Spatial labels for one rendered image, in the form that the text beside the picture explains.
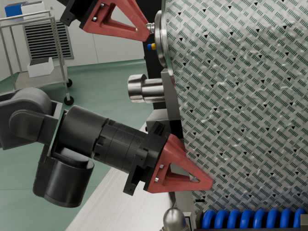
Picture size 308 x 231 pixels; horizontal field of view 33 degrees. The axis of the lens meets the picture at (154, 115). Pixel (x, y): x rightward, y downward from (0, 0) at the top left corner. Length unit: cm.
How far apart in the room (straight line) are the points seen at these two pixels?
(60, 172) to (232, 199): 22
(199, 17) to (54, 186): 28
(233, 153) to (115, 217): 40
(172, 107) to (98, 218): 36
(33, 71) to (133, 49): 148
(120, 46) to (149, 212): 569
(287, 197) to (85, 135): 26
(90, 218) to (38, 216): 214
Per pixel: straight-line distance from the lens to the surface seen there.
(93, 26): 66
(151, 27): 67
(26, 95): 67
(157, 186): 66
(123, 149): 65
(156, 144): 64
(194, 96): 63
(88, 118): 66
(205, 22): 61
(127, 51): 661
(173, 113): 72
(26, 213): 323
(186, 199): 78
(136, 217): 98
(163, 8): 62
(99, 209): 104
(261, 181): 66
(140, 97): 73
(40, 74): 566
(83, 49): 680
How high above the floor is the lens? 137
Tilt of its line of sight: 18 degrees down
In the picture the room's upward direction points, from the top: 10 degrees counter-clockwise
